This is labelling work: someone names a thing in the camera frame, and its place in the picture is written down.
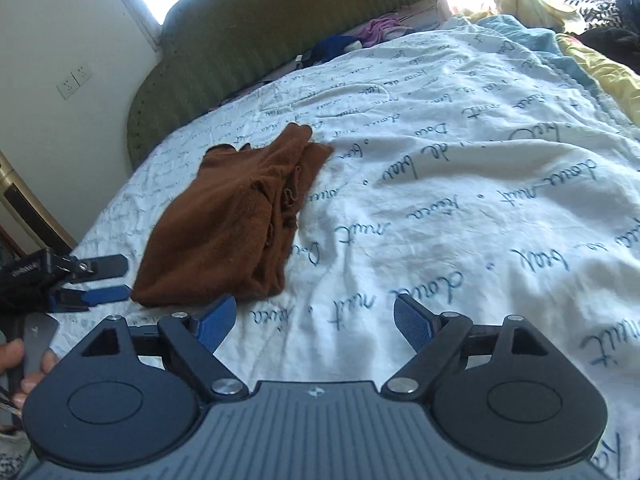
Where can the small white box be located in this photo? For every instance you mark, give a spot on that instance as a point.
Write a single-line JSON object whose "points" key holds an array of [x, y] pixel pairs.
{"points": [[302, 58]]}

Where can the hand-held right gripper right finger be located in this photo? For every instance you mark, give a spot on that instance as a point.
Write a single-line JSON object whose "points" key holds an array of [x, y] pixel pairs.
{"points": [[412, 321]]}

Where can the purple cloth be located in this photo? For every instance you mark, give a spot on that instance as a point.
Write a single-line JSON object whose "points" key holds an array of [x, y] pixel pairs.
{"points": [[382, 30]]}

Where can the light blue blanket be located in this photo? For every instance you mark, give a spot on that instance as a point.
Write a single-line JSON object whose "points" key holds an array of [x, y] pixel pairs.
{"points": [[505, 25]]}

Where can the green padded headboard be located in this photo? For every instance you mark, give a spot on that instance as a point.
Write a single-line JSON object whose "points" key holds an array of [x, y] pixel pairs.
{"points": [[240, 35]]}

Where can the black and white striped cloth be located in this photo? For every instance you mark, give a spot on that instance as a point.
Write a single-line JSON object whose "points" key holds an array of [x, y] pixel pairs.
{"points": [[595, 10]]}

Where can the white script-printed bedsheet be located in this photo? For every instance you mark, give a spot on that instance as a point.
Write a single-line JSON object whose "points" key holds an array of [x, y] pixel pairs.
{"points": [[450, 185]]}

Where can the gold tower fan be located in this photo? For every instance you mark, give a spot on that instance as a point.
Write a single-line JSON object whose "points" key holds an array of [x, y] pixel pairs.
{"points": [[25, 200]]}

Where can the brown sweater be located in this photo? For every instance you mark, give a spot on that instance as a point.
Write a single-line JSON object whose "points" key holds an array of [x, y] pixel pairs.
{"points": [[225, 220]]}

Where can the dark blue cloth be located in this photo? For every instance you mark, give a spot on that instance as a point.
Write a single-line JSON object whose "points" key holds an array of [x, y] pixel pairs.
{"points": [[330, 46]]}

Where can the person's left hand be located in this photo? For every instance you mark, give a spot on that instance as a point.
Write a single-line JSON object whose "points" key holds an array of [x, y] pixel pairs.
{"points": [[10, 357]]}

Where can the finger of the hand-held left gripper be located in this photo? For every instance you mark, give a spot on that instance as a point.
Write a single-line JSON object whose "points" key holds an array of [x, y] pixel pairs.
{"points": [[107, 294], [105, 266]]}

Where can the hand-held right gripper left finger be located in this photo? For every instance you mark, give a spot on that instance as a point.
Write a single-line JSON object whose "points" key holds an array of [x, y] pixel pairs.
{"points": [[217, 322]]}

